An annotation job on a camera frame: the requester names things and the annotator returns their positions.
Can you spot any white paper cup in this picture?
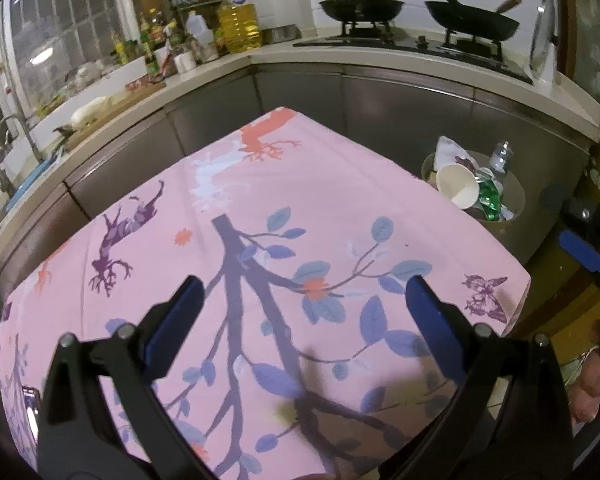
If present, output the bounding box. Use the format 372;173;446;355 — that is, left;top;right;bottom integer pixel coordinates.
436;164;479;210

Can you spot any clear plastic water bottle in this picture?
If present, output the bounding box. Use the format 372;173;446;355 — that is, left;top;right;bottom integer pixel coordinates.
489;141;514;180

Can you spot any white tissue paper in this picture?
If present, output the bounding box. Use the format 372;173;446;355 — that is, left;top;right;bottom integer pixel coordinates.
434;136;479;172

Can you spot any beige round trash bin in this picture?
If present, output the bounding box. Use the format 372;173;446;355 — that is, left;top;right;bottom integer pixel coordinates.
419;148;528;265

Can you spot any kitchen window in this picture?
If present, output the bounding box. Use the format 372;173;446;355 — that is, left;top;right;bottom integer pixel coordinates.
0;0;140;117

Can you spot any pink printed tablecloth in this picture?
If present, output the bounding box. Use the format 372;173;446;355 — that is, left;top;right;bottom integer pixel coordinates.
0;107;530;479

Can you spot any wooden cutting board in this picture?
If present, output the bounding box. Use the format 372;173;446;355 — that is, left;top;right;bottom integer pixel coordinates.
64;81;166;152

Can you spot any steel sink faucet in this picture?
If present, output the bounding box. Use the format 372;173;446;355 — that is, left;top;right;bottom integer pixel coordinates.
0;113;45;162

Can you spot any black gas stove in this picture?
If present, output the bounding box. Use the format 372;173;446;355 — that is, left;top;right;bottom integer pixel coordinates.
294;22;532;84

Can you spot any steel pot lid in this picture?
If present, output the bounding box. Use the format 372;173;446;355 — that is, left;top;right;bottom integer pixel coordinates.
529;0;557;80

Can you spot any white plastic jug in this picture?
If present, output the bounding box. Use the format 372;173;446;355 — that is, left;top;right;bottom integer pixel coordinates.
185;11;214;46

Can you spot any black frying pan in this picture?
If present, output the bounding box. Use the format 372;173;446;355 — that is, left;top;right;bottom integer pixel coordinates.
425;0;522;42

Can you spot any yellow cooking oil jug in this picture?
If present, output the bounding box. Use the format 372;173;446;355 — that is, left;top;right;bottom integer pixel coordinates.
218;0;262;53

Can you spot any lidded steel wok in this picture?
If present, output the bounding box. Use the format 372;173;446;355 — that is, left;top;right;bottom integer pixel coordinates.
320;0;404;23

